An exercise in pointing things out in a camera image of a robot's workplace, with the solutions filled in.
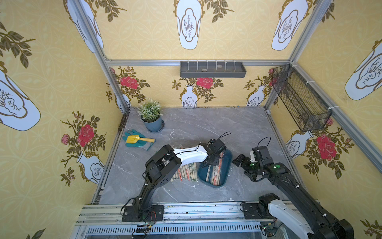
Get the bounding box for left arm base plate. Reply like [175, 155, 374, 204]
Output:
[120, 205, 164, 222]

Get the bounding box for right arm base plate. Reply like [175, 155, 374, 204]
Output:
[239, 202, 270, 220]

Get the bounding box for black wire mesh basket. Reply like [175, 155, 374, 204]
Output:
[271, 65, 332, 131]

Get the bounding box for green garden glove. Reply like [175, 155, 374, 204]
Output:
[122, 129, 156, 150]

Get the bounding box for green label chopsticks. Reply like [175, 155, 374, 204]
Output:
[189, 163, 193, 181]

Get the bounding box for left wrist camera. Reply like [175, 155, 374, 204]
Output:
[208, 138, 226, 154]

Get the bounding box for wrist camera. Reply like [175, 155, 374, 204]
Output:
[250, 146, 274, 165]
[208, 138, 226, 154]

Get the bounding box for aluminium front rail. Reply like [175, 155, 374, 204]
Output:
[71, 201, 298, 239]

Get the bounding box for potted green plant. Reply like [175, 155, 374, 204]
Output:
[137, 99, 164, 132]

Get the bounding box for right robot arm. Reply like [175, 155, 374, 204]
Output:
[232, 154, 354, 239]

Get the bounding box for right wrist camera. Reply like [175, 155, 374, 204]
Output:
[250, 146, 274, 165]

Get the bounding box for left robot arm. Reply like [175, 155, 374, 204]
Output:
[132, 139, 226, 217]

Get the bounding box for yellow hand trowel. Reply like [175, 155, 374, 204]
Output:
[125, 135, 156, 144]

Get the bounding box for grey wall shelf tray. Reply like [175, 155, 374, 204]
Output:
[180, 60, 247, 78]

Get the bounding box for green tip chopsticks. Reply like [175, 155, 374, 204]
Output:
[194, 162, 198, 182]

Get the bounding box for green panda chopsticks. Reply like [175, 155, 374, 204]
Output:
[181, 165, 188, 180]

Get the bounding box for teal plastic storage box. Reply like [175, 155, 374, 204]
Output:
[197, 149, 232, 188]

